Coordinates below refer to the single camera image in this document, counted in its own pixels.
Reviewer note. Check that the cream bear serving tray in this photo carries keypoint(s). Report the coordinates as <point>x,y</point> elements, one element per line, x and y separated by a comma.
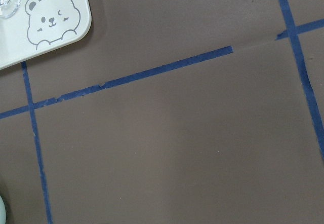
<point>41,26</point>

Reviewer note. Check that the green bowl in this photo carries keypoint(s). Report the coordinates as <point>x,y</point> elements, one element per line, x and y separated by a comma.
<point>3,211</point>

